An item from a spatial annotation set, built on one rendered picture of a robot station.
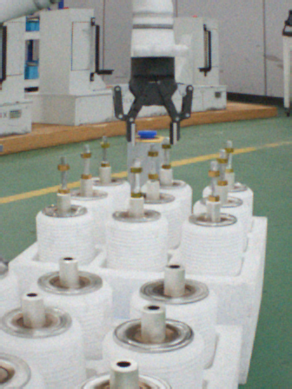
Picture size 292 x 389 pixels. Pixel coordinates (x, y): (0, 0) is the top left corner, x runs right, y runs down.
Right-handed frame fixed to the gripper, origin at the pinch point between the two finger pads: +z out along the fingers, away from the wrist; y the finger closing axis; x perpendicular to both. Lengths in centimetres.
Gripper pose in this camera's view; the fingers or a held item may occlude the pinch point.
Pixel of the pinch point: (153, 136)
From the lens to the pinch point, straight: 110.0
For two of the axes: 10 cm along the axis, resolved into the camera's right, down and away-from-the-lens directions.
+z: 0.0, 9.8, 2.2
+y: -9.8, 0.5, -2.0
